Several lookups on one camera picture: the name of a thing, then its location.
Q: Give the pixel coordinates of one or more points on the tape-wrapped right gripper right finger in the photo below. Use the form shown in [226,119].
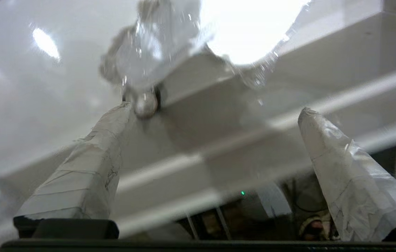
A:
[359,189]

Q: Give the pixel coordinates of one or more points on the cream cabinet drawer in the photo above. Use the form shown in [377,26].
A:
[26,105]

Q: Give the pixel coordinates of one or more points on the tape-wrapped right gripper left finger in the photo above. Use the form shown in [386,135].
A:
[79,182]

